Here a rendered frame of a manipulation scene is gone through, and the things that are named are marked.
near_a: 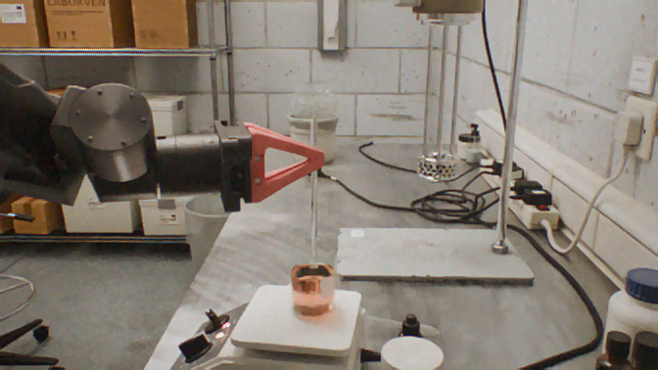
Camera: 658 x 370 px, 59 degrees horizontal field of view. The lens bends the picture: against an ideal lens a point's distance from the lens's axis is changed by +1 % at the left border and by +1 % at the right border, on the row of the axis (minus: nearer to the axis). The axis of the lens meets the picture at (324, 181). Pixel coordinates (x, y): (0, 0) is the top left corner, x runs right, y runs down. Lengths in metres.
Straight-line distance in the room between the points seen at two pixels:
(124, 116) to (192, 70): 2.58
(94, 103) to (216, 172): 0.12
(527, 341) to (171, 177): 0.49
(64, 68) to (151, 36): 0.70
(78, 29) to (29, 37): 0.21
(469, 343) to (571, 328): 0.14
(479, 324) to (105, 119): 0.54
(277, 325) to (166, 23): 2.18
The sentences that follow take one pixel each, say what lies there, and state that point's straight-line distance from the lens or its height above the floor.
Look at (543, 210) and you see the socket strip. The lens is 1.14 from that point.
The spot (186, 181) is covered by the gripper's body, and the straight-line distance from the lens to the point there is 0.51.
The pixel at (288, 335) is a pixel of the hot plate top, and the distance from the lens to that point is 0.58.
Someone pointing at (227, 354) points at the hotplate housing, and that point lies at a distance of 0.59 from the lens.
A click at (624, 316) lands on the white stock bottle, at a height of 0.84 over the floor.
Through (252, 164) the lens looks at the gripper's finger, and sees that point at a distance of 0.51.
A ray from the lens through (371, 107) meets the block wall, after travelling 2.96.
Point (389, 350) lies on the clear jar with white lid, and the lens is 0.58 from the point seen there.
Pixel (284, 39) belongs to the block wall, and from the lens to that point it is 2.93.
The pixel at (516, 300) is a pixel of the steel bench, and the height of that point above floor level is 0.75.
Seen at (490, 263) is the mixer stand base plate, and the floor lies 0.76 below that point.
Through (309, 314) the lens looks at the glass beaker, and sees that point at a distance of 0.60.
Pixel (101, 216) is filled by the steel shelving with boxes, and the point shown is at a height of 0.22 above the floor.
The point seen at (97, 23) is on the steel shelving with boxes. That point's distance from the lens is 2.77.
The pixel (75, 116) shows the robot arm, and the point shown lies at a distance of 0.45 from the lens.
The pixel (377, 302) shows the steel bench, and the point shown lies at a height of 0.75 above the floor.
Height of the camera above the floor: 1.14
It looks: 16 degrees down
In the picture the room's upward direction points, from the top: straight up
